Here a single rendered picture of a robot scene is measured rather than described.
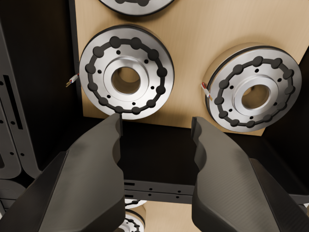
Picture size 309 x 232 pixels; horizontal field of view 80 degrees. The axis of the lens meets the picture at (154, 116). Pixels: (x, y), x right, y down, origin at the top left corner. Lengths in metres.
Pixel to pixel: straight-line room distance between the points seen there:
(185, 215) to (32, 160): 0.32
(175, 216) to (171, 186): 0.24
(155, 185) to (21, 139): 0.12
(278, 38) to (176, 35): 0.11
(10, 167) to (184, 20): 0.22
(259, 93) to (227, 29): 0.08
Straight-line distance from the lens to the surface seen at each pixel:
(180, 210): 0.42
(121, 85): 0.22
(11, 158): 0.21
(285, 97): 0.26
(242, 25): 0.24
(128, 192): 0.20
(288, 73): 0.25
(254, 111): 0.24
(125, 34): 0.19
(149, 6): 0.19
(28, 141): 0.19
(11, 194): 0.46
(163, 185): 0.20
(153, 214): 0.42
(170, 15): 0.22
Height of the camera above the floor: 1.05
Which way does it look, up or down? 60 degrees down
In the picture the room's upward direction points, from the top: 180 degrees clockwise
